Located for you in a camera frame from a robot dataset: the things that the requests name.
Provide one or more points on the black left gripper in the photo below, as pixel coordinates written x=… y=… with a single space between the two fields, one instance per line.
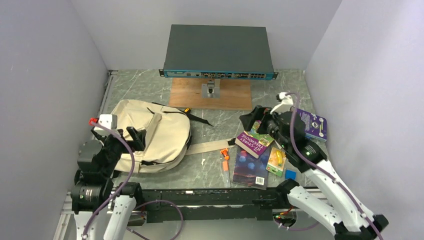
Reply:
x=138 y=137

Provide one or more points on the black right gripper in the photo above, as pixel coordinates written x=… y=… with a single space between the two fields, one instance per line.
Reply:
x=259 y=113

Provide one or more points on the purple treehouse book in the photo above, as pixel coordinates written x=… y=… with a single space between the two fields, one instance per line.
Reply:
x=252 y=142

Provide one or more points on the beige canvas backpack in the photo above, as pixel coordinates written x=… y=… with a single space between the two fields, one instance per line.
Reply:
x=169 y=136

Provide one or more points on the purple boxed book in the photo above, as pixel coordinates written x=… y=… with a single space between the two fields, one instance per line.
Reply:
x=315 y=125

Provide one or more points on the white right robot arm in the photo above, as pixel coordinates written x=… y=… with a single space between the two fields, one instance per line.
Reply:
x=343 y=215

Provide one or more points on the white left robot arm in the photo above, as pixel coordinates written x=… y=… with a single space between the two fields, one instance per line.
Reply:
x=100 y=212

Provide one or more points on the yellow banana toy pack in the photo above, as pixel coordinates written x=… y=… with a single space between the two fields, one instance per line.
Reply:
x=276 y=161

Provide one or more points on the orange pen in pack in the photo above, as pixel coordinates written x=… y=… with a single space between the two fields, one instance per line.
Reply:
x=225 y=167

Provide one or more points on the wooden base board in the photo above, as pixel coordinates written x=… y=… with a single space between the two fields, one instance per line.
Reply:
x=229 y=94

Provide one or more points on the dark space notebook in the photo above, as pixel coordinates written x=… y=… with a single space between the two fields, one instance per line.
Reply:
x=250 y=171

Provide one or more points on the blue eraser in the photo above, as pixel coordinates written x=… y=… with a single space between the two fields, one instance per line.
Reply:
x=290 y=174

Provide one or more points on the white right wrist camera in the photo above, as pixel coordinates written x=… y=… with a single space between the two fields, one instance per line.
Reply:
x=285 y=102

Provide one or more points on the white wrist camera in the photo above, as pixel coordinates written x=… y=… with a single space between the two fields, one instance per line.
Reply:
x=109 y=121
x=285 y=102

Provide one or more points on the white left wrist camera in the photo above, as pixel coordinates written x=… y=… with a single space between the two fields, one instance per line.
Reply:
x=109 y=121

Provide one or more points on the grey metal stand bracket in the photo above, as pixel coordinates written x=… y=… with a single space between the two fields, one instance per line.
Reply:
x=211 y=89

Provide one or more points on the grey network switch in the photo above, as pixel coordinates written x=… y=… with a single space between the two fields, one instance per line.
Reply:
x=218 y=52

